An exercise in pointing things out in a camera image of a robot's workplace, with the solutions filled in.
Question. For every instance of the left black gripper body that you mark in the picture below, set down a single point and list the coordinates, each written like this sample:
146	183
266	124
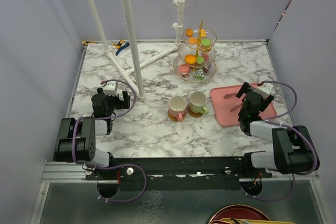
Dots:
114	102

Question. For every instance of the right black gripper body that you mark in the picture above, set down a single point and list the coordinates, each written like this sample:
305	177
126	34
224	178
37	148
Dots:
245	88

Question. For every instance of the pink-handled metal tongs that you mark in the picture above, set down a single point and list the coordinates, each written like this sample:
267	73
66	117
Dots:
235	103

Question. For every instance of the pink serving tray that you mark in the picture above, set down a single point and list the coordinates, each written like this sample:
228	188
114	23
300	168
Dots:
221	106

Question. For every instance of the white pvc pipe frame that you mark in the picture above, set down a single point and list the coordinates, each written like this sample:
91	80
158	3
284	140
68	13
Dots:
133	76

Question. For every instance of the cork coaster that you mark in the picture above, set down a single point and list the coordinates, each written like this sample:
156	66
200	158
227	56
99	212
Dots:
176	116
193	114

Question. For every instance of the green mug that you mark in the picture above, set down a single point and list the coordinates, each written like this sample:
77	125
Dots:
198	102

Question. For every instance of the toy green cake slice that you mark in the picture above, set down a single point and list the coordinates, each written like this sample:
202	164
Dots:
200	74

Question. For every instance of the toy green macaron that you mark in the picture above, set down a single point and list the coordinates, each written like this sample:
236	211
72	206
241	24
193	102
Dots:
206	42
199	60

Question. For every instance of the three-tier glass dessert stand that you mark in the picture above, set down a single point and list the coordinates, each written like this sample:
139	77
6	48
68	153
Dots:
185	48

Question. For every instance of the toy bread bun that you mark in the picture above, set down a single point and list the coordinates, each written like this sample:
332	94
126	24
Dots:
206	49

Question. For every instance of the pink mug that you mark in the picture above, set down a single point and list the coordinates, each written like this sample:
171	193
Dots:
177	103

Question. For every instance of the toy orange egg tart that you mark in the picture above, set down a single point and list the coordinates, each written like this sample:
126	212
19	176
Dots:
190	59

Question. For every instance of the toy yellow cracker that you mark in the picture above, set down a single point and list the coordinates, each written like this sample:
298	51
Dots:
203	33

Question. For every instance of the toy orange round cookie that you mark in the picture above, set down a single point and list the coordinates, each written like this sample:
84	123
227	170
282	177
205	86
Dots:
192	40

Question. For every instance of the toy brown chip cookie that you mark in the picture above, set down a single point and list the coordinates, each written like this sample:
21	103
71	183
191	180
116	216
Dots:
189	32

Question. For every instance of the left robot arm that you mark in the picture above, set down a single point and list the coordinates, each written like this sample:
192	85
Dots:
76	139

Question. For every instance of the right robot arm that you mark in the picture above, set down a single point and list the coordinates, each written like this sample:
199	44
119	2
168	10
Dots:
292	152

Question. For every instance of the red round tray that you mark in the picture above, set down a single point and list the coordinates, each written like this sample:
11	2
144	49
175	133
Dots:
240	212

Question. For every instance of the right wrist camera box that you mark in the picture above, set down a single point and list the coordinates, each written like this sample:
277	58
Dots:
264	89

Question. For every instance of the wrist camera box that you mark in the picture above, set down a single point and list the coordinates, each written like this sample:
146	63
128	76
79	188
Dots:
111	89
264	89

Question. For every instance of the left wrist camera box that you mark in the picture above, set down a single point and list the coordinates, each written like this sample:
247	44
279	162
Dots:
111	89

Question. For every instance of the blue-handled pliers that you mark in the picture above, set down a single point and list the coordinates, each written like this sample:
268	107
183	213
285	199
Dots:
122	48

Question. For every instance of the yellow-handled pliers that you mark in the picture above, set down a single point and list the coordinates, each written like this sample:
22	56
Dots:
118	44

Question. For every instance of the yellow-handled tool at wall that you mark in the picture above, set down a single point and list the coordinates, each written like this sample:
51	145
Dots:
90	42

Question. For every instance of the aluminium rail base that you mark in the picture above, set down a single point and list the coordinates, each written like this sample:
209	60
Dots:
184	167

